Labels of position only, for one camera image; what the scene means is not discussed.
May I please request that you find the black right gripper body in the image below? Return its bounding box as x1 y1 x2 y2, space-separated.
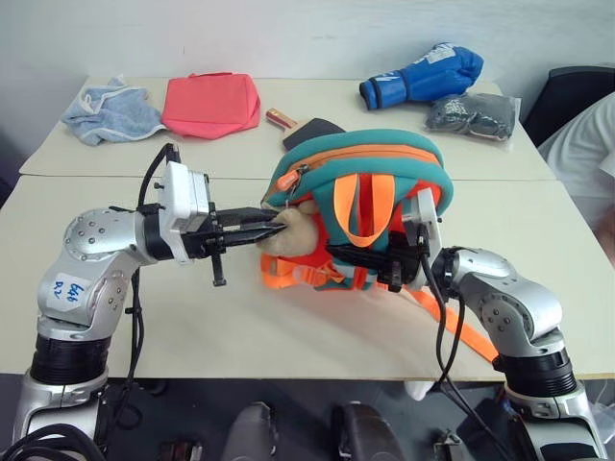
376 231 428 294

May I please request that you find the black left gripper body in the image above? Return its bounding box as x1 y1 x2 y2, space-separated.
184 209 246 289

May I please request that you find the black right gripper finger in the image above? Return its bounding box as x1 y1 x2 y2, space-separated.
326 244 381 266
337 258 381 278

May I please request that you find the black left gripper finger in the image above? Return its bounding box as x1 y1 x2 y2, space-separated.
224 222 290 248
218 206 280 227

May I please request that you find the orange and teal backpack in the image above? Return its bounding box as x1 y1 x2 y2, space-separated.
258 128 502 371

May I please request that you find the black table tennis paddle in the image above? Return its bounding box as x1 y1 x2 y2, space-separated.
264 107 345 155

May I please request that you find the pink fabric pouch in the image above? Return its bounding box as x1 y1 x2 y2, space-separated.
160 71 263 141

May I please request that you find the small white object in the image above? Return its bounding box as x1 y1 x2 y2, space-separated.
403 380 434 402

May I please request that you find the light blue towel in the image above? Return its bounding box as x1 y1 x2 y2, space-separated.
61 76 165 147

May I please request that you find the dark grey bagged cloth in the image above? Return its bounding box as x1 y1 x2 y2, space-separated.
424 91 523 143

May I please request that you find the dark grey rounded shape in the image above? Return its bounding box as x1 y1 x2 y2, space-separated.
224 401 281 461
332 401 406 461

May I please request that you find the blue boxing glove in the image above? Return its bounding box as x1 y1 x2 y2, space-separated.
358 41 486 113

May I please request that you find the person in white shirt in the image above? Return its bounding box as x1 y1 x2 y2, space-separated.
537 90 615 271

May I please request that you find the black chair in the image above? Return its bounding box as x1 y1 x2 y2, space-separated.
523 64 615 148

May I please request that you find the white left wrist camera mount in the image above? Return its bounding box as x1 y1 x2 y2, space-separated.
160 160 215 266

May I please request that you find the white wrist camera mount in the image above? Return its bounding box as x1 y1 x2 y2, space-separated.
160 160 215 266
402 187 444 256

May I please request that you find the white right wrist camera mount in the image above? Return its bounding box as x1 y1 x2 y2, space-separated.
402 187 444 256

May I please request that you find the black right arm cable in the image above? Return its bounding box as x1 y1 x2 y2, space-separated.
415 232 511 461

